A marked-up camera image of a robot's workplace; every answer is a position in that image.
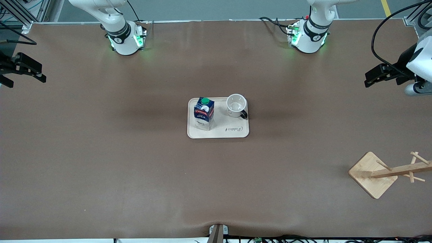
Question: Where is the white cup black handle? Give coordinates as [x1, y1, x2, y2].
[226, 93, 248, 119]

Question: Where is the blue milk carton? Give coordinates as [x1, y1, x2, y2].
[193, 97, 215, 131]

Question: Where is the wooden cup rack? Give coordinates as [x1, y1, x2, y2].
[348, 151, 432, 199]

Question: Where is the cream plastic tray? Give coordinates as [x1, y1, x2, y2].
[187, 97, 250, 139]

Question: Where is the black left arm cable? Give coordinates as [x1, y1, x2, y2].
[371, 0, 432, 75]

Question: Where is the aluminium frame profile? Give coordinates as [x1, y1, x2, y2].
[0, 0, 51, 34]
[403, 0, 432, 38]

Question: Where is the black left base cable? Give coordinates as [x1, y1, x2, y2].
[259, 17, 291, 35]

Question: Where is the black base cable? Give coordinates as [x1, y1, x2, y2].
[259, 17, 291, 35]
[126, 0, 150, 25]

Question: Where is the black right base cable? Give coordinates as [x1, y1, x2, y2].
[126, 0, 150, 25]

